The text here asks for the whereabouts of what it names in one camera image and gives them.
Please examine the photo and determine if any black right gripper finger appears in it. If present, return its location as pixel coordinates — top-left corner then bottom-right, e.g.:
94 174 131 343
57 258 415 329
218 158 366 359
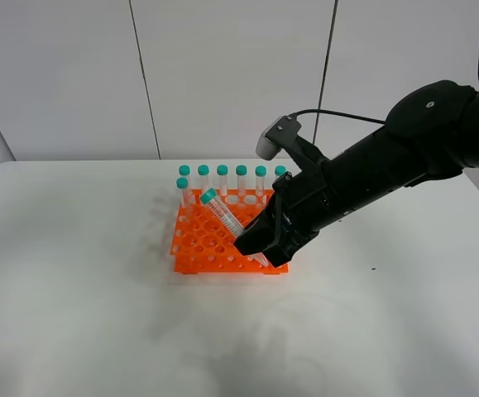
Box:
263 232 319 267
233 197 282 256

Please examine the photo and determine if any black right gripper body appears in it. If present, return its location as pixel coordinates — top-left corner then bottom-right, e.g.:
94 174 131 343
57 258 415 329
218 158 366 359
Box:
278 138 347 244

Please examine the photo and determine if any clear tube teal cap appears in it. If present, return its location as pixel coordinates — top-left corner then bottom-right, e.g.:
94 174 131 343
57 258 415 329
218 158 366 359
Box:
199 188 270 268

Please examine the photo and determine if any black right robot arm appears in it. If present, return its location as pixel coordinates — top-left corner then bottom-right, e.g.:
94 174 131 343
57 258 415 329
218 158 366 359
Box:
235 80 479 266

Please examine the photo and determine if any rack tube teal cap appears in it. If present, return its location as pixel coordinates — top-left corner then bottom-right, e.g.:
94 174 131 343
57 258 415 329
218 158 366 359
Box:
179 165 190 179
255 165 266 198
236 165 247 198
217 165 228 197
198 164 209 193
275 165 286 181
176 177 193 221

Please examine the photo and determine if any orange test tube rack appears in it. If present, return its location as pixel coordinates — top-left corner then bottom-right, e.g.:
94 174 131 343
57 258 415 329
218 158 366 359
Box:
170 189 288 275

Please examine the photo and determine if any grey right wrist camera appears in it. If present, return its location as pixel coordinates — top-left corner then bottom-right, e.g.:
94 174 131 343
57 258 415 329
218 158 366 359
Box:
256 115 301 160

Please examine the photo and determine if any black right camera cable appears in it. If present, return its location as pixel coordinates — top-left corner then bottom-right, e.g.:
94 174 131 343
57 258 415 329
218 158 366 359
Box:
286 108 387 125

